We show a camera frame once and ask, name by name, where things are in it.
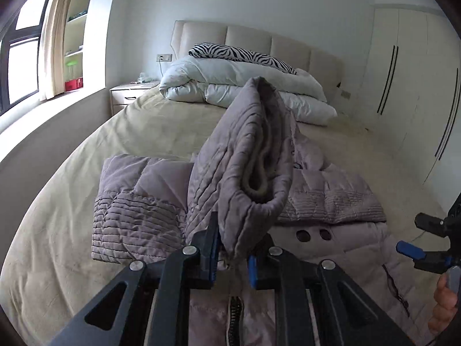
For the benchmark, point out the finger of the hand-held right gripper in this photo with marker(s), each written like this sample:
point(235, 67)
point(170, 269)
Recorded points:
point(430, 222)
point(410, 249)

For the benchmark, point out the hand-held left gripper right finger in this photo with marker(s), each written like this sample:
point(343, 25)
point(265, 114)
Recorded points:
point(252, 273)

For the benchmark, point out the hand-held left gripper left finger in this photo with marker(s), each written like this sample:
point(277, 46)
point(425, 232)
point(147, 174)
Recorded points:
point(215, 254)

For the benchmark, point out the mauve quilted puffer jacket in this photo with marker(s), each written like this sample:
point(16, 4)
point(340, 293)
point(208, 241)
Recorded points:
point(245, 158)

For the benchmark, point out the person's right hand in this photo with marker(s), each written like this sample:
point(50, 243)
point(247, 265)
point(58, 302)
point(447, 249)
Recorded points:
point(443, 308)

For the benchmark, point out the white built-in wardrobe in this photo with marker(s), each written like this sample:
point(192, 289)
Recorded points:
point(407, 90)

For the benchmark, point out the beige bed with padded headboard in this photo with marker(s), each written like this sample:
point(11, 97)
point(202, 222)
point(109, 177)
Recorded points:
point(144, 126)

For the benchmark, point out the white folded duvet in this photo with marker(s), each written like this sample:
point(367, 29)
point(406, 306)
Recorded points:
point(230, 79)

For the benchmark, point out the cream bedside table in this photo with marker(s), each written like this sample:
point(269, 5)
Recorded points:
point(126, 97)

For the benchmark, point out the small items on bedside table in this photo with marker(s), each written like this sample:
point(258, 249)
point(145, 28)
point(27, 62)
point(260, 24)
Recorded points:
point(144, 78)

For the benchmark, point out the zebra print pillow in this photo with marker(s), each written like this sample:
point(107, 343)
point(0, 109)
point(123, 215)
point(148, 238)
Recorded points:
point(230, 53)

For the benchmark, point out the red box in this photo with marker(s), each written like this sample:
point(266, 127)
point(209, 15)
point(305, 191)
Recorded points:
point(73, 84)

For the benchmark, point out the green plastic stool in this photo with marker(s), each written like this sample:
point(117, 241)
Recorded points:
point(70, 66)

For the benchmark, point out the beige curtain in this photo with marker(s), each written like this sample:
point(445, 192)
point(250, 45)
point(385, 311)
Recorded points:
point(54, 43)

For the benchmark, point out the black framed window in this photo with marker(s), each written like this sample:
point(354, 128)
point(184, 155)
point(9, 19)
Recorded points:
point(21, 57)

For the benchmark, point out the white wall socket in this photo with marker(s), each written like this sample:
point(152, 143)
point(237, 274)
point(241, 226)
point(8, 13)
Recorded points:
point(164, 57)

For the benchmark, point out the cream wall shelf unit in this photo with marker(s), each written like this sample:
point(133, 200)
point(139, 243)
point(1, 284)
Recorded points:
point(77, 25)

